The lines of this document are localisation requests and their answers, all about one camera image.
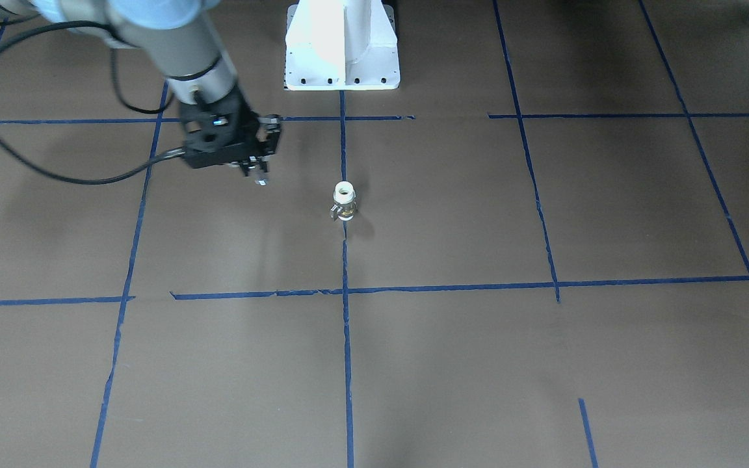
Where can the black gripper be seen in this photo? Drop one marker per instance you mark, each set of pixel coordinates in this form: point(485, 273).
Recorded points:
point(250, 132)

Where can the white PPR brass valve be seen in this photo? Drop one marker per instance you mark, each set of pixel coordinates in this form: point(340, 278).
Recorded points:
point(344, 199)

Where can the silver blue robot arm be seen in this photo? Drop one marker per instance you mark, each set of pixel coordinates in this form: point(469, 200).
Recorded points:
point(177, 36)

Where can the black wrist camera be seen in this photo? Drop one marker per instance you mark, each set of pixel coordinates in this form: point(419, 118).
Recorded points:
point(218, 145)

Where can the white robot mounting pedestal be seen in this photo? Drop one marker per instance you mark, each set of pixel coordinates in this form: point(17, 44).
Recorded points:
point(341, 45)

